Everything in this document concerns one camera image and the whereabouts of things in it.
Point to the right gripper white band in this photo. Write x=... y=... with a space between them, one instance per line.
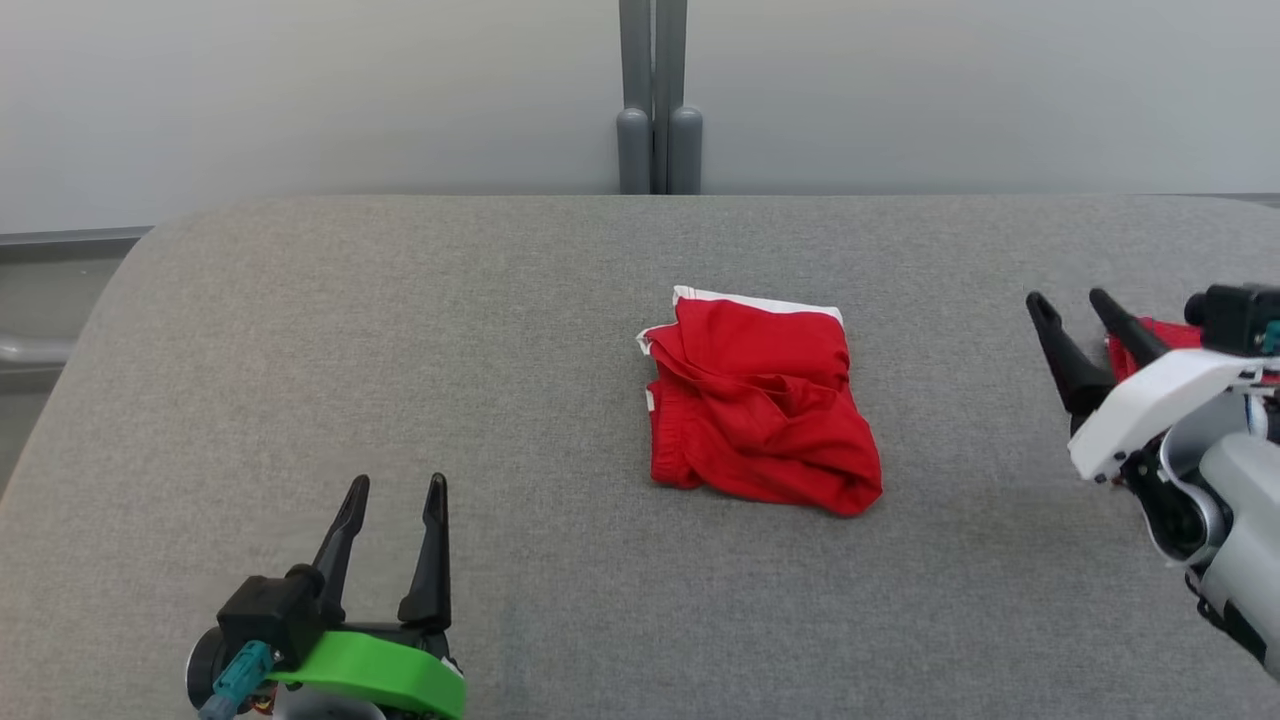
x=1150 y=405

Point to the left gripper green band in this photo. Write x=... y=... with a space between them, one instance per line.
x=390 y=670

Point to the red basketball jersey number 23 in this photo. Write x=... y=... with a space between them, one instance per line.
x=1160 y=335

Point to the red shorts with white trim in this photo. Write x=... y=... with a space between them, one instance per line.
x=760 y=400

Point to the grey floor bar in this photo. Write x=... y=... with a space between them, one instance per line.
x=35 y=350

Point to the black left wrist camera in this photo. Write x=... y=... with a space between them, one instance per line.
x=265 y=615

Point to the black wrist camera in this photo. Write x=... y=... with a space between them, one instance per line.
x=265 y=615
x=1235 y=318

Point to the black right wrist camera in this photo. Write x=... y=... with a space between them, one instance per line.
x=1235 y=318

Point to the grey partition post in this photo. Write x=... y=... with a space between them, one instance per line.
x=635 y=150
x=683 y=150

